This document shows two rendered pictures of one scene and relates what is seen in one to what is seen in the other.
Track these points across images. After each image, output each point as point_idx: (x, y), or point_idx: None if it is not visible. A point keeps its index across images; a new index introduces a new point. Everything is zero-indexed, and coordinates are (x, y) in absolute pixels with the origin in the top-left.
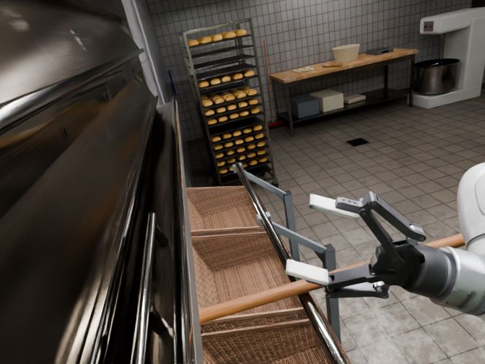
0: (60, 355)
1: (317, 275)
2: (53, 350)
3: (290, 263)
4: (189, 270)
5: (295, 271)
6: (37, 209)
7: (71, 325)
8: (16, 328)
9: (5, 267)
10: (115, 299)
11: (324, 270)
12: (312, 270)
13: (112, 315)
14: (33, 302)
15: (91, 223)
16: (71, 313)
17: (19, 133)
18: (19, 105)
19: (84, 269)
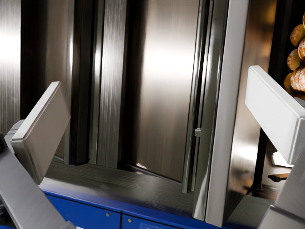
0: (182, 156)
1: (276, 132)
2: (178, 154)
3: (249, 83)
4: (222, 70)
5: (252, 109)
6: (145, 67)
7: (184, 136)
8: (159, 150)
9: (145, 121)
10: (200, 109)
11: (290, 118)
12: (272, 112)
13: (199, 125)
14: (161, 132)
15: (181, 31)
16: (182, 128)
17: (95, 64)
18: (67, 91)
19: (184, 87)
